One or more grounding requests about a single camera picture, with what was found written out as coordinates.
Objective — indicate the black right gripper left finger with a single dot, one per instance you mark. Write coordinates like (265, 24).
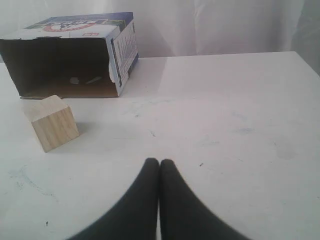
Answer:
(135, 214)

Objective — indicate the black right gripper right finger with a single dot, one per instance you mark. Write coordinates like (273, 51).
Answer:
(182, 215)

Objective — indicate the light wooden cube block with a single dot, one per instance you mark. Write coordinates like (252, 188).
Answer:
(53, 122)

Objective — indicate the open blue white cardboard box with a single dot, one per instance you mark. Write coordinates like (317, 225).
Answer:
(80, 56)

